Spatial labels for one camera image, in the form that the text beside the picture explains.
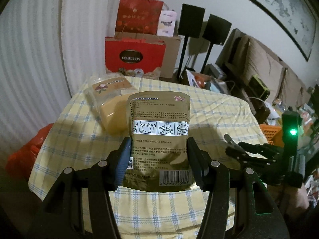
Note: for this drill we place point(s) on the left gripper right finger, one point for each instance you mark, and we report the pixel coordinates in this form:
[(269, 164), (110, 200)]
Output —
[(239, 205)]

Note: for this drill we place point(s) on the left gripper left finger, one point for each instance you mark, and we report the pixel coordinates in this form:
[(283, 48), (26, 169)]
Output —
[(61, 212)]

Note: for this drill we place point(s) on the olive card packet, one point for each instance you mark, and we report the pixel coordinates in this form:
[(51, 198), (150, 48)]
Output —
[(158, 123)]

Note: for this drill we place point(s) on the person's right hand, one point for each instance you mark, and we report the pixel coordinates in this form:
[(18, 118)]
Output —
[(295, 201)]

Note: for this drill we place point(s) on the orange plastic basket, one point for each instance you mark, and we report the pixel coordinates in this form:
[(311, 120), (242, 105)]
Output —
[(273, 134)]

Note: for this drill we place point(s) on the red plastic bag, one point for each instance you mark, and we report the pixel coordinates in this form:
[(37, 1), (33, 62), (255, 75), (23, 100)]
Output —
[(20, 163)]

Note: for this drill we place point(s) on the middle beige cushion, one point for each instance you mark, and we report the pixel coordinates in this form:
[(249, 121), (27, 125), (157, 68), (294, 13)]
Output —
[(292, 91)]

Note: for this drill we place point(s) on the yellow checked tablecloth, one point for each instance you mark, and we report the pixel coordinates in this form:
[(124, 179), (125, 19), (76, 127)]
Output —
[(158, 197)]

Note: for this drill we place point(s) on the green black power station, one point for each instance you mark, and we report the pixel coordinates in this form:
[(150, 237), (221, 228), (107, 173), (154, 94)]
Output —
[(258, 87)]

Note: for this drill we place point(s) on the large beige cushion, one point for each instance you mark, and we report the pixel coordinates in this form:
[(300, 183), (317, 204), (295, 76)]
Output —
[(258, 61)]

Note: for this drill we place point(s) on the brown sofa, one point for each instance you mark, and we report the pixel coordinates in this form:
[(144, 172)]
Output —
[(242, 57)]

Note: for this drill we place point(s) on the tan boxed packet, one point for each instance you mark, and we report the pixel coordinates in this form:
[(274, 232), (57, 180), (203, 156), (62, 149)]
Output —
[(109, 94)]

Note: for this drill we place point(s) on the right black speaker on stand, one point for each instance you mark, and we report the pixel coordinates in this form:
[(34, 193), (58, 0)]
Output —
[(216, 32)]

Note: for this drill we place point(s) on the black speaker on stand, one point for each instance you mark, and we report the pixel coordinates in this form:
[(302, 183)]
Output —
[(216, 32), (190, 25)]

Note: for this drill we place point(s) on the brown cardboard box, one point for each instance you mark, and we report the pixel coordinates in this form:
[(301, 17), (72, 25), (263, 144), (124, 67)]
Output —
[(171, 50)]

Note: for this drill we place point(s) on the framed ink painting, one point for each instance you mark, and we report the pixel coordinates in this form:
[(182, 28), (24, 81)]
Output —
[(296, 18)]

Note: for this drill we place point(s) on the left black speaker on stand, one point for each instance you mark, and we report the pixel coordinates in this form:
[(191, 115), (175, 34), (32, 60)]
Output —
[(190, 25)]

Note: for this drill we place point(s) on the red collection gift box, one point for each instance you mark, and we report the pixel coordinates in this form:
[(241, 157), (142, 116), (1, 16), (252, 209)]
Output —
[(134, 57)]

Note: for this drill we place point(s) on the small pink white box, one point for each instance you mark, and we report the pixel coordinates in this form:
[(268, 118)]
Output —
[(166, 25)]

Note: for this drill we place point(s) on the white curtain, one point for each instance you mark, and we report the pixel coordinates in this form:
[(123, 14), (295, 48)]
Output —
[(48, 49)]

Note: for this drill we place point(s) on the red gift box upper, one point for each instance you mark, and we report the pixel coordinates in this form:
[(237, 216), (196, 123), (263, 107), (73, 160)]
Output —
[(138, 16)]

